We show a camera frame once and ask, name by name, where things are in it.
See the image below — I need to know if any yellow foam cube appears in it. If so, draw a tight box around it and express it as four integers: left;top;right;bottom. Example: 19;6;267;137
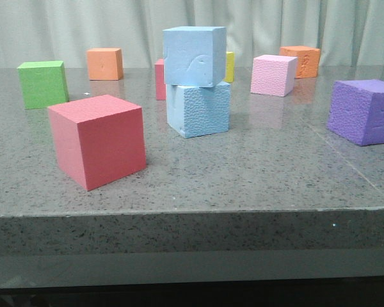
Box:
224;51;235;83

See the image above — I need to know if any grey-green curtain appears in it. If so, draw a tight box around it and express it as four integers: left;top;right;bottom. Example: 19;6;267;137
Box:
0;1;384;68

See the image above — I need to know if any purple foam cube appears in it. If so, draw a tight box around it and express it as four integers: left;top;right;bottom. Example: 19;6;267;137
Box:
326;79;384;146

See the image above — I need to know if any green foam cube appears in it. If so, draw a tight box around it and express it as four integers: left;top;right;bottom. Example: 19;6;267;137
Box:
17;61;69;109

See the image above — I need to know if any left orange foam cube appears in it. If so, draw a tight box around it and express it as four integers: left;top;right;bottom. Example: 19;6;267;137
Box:
86;47;124;81

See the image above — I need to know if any light pink foam cube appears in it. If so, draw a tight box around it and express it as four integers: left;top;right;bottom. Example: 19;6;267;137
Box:
250;54;298;97

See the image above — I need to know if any orange foam cube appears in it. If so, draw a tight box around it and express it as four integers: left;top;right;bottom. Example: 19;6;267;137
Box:
279;45;321;79
86;47;124;81

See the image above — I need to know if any textured light blue foam cube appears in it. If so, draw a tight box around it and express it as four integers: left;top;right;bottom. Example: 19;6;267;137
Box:
166;81;231;138

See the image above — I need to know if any right orange foam cube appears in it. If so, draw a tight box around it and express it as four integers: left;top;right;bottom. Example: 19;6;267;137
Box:
279;45;321;79

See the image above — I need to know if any large red foam cube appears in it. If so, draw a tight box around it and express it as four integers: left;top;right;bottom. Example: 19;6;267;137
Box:
48;95;146;191

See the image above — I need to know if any smooth light blue foam cube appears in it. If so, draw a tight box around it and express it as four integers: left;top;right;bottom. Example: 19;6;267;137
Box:
163;26;227;87

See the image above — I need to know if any small red foam cube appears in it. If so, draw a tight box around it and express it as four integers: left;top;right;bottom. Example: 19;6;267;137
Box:
154;58;166;100

